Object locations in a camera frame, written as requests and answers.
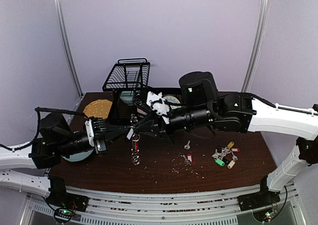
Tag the lone silver key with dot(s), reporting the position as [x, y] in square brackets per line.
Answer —
[187, 146]

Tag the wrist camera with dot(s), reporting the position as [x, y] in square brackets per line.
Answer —
[149, 101]
[95, 130]

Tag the pale green bowl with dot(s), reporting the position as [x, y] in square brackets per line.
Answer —
[128, 96]

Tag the black wire dish rack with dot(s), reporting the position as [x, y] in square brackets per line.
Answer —
[128, 75]

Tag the key with red tag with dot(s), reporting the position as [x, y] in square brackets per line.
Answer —
[187, 159]

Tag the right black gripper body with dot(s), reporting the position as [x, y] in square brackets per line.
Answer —
[163, 129]

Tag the key with black tag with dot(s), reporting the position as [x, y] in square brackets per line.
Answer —
[130, 134]

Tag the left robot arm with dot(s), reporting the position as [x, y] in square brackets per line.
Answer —
[53, 141]

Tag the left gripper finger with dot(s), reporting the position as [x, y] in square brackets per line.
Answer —
[111, 136]
[117, 128]

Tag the yellow dotted plate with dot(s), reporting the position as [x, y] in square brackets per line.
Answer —
[98, 109]

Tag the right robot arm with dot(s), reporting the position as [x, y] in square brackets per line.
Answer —
[233, 112]

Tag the yellow daisy plate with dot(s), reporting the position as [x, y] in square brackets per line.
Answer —
[171, 99]

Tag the pile of tagged keys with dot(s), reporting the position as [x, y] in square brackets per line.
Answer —
[226, 156]

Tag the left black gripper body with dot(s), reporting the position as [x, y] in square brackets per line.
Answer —
[97, 135]

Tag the light blue flat plate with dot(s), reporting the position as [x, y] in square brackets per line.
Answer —
[78, 156]

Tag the pink patterned bowl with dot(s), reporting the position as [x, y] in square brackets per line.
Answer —
[141, 112]

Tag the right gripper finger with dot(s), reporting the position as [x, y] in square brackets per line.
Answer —
[149, 121]
[150, 131]

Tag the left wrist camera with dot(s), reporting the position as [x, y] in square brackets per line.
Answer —
[95, 130]

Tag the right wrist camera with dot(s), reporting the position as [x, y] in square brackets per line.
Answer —
[149, 101]

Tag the grey keyring organiser red handle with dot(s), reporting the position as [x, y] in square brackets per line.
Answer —
[135, 155]

